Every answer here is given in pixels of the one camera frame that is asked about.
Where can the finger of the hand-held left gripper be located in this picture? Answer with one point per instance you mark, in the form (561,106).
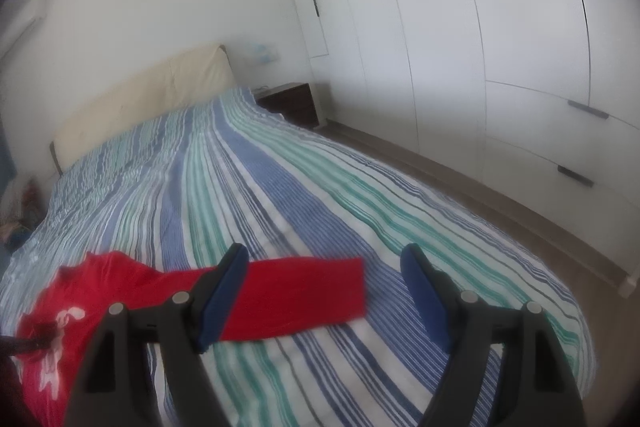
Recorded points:
(25,345)

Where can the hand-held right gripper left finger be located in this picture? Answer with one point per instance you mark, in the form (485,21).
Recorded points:
(220,307)

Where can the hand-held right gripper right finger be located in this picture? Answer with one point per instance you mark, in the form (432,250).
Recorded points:
(425,297)

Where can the red shirt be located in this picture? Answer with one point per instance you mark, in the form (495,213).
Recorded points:
(300,297)

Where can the striped bedspread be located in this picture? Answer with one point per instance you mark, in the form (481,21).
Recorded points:
(300,187)

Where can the dark wooden nightstand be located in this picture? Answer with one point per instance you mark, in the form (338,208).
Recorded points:
(295,104)

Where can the cream pillow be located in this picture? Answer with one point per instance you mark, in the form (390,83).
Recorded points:
(150,102)

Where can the white wardrobe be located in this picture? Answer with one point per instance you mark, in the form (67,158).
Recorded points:
(450,32)

